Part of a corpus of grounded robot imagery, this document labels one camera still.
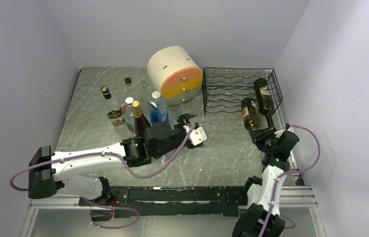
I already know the blue plastic bottle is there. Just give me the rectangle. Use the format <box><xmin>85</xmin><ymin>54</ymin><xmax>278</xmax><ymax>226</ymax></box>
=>
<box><xmin>148</xmin><ymin>91</ymin><xmax>169</xmax><ymax>125</ymax></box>

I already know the dark wine bottle gold foil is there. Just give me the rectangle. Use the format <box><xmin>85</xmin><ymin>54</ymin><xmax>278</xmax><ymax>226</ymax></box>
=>
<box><xmin>132</xmin><ymin>100</ymin><xmax>150</xmax><ymax>137</ymax></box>

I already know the green wine bottle silver foil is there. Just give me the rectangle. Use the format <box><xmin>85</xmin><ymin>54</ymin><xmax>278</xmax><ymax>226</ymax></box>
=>
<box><xmin>241</xmin><ymin>97</ymin><xmax>261</xmax><ymax>130</ymax></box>

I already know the large clear glass bottle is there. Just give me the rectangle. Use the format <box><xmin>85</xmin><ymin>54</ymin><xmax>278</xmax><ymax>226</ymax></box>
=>
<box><xmin>125</xmin><ymin>97</ymin><xmax>135</xmax><ymax>133</ymax></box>

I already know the clear bottle white label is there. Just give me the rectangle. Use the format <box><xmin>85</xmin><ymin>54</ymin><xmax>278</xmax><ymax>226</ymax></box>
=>
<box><xmin>123</xmin><ymin>77</ymin><xmax>139</xmax><ymax>100</ymax></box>

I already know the clear bottle gold black label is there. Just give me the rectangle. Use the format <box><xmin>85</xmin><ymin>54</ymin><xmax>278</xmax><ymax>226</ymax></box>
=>
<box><xmin>101</xmin><ymin>85</ymin><xmax>125</xmax><ymax>126</ymax></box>

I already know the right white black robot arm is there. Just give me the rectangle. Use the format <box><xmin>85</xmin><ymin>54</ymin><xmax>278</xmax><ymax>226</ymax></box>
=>
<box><xmin>232</xmin><ymin>124</ymin><xmax>299</xmax><ymax>237</ymax></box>

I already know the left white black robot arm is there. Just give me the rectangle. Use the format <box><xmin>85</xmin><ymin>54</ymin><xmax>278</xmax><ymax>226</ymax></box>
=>
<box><xmin>28</xmin><ymin>114</ymin><xmax>208</xmax><ymax>205</ymax></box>

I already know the dark bottle black cap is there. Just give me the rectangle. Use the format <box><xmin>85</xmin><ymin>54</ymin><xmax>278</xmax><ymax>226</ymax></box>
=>
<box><xmin>254</xmin><ymin>79</ymin><xmax>275</xmax><ymax>127</ymax></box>

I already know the small pink block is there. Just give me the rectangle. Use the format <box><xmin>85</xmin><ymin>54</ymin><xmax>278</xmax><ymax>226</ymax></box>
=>
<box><xmin>120</xmin><ymin>103</ymin><xmax>127</xmax><ymax>113</ymax></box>

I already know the cream round drawer cabinet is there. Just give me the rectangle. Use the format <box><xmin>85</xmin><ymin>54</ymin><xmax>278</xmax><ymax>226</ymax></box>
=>
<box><xmin>147</xmin><ymin>46</ymin><xmax>203</xmax><ymax>106</ymax></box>

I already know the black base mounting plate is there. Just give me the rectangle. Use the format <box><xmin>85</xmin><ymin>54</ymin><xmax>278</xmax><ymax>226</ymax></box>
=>
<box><xmin>90</xmin><ymin>186</ymin><xmax>247</xmax><ymax>222</ymax></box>

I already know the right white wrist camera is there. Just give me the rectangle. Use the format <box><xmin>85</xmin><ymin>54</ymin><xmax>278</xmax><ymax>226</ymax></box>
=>
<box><xmin>274</xmin><ymin>126</ymin><xmax>294</xmax><ymax>138</ymax></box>

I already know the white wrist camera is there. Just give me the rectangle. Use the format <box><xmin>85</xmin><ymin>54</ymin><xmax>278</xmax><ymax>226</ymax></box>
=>
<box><xmin>274</xmin><ymin>126</ymin><xmax>294</xmax><ymax>138</ymax></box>
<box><xmin>189</xmin><ymin>126</ymin><xmax>209</xmax><ymax>146</ymax></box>

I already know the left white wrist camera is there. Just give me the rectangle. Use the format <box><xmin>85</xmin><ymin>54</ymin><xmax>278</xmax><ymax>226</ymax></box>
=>
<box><xmin>189</xmin><ymin>126</ymin><xmax>209</xmax><ymax>146</ymax></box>

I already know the aluminium rail frame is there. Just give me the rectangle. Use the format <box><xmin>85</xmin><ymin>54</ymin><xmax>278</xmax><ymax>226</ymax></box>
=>
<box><xmin>21</xmin><ymin>163</ymin><xmax>328</xmax><ymax>237</ymax></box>

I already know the black wire wine rack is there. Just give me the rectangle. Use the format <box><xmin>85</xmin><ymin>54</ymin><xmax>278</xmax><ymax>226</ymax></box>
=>
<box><xmin>202</xmin><ymin>67</ymin><xmax>283</xmax><ymax>115</ymax></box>

